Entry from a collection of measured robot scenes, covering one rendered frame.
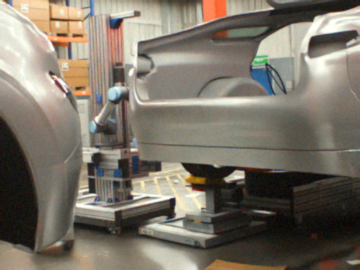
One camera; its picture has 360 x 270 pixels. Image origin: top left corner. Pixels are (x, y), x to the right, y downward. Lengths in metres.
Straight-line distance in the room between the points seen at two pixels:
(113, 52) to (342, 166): 3.13
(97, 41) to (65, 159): 3.87
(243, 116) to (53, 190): 1.70
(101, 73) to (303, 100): 2.94
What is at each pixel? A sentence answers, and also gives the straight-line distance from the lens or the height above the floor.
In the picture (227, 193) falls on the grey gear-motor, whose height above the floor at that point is 0.33.
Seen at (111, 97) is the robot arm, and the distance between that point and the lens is 5.20.
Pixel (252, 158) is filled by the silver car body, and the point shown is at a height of 0.85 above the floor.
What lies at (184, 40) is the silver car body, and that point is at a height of 1.66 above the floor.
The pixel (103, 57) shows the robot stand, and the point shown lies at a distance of 5.78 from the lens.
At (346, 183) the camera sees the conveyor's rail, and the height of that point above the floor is 0.30.
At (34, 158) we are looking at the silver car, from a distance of 1.91.
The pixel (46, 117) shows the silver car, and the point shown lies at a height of 1.17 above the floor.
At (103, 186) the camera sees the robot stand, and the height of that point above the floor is 0.38.
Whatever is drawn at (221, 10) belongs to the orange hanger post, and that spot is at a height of 2.02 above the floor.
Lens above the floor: 1.22
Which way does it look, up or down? 7 degrees down
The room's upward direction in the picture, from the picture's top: 2 degrees counter-clockwise
